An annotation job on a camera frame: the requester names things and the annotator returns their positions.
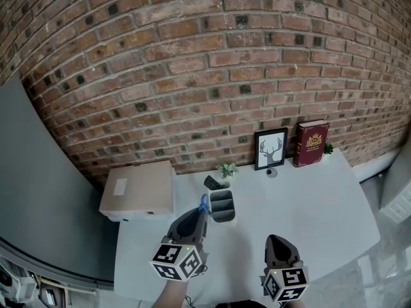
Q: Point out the person's left hand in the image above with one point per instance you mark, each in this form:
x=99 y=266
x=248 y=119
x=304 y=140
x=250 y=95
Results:
x=167 y=239

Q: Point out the white plastic container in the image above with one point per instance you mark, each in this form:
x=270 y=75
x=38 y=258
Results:
x=24 y=289

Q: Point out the red hardcover book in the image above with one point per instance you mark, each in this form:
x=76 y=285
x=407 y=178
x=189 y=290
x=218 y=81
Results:
x=311 y=144

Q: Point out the white file box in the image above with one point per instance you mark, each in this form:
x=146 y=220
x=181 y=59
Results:
x=141 y=217

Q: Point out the black framed deer picture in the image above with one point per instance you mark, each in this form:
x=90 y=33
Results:
x=271 y=149

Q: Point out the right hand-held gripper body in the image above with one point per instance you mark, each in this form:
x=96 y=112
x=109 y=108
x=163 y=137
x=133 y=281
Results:
x=285 y=284

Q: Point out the black remote control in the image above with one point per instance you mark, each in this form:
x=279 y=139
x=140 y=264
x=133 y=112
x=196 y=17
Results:
x=212 y=182

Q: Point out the person's right hand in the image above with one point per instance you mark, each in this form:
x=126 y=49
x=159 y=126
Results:
x=297 y=263

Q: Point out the person's right forearm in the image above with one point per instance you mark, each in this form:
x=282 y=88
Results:
x=295 y=304

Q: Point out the grey refrigerator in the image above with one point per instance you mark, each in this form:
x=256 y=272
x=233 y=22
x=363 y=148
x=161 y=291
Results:
x=41 y=188

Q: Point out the person's dark clothing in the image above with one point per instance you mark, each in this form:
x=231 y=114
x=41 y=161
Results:
x=241 y=304

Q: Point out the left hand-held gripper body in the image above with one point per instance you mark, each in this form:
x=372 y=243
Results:
x=175 y=261

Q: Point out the beige file box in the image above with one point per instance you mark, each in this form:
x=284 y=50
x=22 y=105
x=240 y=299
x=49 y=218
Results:
x=138 y=188

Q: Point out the person's left forearm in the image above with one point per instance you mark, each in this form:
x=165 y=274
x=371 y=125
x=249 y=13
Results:
x=171 y=295

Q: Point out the small pale green potted plant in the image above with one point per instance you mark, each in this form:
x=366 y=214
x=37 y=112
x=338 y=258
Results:
x=227 y=169

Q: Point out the small dark green potted plant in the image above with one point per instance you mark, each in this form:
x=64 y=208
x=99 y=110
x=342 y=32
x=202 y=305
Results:
x=328 y=148

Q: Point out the white cabinet with drawers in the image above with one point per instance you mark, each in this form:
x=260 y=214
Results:
x=398 y=191

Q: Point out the white desk organizer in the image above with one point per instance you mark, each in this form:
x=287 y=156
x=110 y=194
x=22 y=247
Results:
x=223 y=217

